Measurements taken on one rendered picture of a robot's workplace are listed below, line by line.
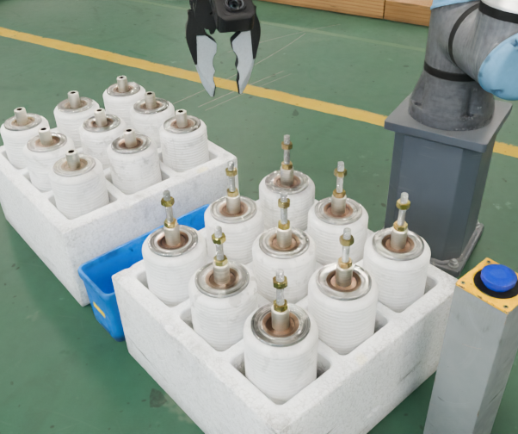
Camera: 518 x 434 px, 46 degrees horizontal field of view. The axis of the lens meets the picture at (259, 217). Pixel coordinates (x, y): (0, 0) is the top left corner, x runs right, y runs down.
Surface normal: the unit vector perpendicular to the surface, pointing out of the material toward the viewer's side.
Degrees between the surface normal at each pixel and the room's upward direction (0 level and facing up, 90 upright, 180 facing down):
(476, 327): 90
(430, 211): 90
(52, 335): 0
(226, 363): 0
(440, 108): 72
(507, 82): 98
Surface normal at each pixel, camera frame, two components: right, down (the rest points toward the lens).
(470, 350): -0.75, 0.40
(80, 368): -0.03, -0.81
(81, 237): 0.64, 0.44
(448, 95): -0.37, 0.28
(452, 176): -0.53, 0.51
